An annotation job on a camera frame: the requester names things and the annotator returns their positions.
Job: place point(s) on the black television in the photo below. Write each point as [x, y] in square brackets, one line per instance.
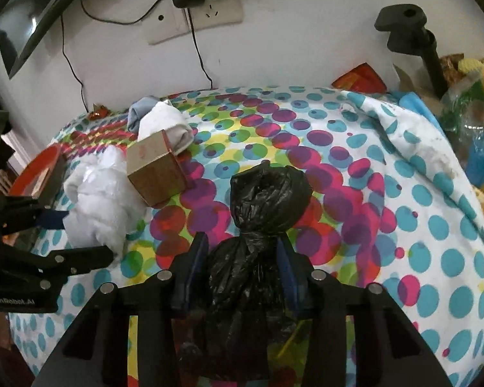
[24, 16]

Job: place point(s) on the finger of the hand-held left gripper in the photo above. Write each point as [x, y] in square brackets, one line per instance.
[54, 218]
[88, 256]

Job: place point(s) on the white wall socket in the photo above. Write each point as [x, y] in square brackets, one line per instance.
[222, 12]

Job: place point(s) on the black stand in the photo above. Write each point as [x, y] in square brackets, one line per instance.
[403, 20]

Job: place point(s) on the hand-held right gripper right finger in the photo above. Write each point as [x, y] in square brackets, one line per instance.
[284, 266]

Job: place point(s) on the clear bag of colourful toys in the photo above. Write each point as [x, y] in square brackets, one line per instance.
[476, 129]

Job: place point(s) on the blue sock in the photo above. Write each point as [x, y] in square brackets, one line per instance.
[136, 115]

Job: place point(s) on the orange wrapper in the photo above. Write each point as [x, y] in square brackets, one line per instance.
[99, 111]

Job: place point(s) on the round red tray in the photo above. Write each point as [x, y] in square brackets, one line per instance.
[32, 173]

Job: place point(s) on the black plastic bag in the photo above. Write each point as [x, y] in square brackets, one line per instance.
[266, 201]

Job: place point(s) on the red snack packet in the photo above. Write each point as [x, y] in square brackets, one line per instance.
[359, 80]

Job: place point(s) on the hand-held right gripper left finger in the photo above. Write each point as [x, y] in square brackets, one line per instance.
[199, 262]

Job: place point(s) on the light blue cloth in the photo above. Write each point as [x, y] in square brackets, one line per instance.
[417, 107]

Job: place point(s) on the brown cardboard box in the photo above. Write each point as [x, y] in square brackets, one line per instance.
[157, 173]

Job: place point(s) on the white ribbed sock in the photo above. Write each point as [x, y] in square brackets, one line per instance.
[165, 123]

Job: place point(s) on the white plastic bag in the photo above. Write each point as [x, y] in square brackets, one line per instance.
[101, 201]

